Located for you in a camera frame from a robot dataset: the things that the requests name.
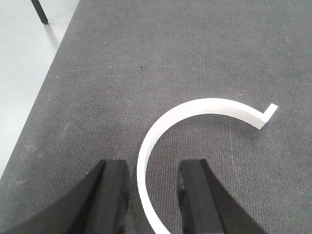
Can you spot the dark grey table mat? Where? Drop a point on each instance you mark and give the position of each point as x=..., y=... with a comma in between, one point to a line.
x=123, y=63

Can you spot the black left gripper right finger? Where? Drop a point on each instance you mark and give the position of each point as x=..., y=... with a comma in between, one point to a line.
x=206, y=206

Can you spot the white curved pipe clamp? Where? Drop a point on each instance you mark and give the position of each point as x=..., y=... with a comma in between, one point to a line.
x=203, y=106

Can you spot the black table leg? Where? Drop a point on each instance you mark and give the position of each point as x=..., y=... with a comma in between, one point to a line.
x=40, y=12

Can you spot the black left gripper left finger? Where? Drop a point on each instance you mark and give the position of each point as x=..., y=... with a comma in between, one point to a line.
x=96, y=205

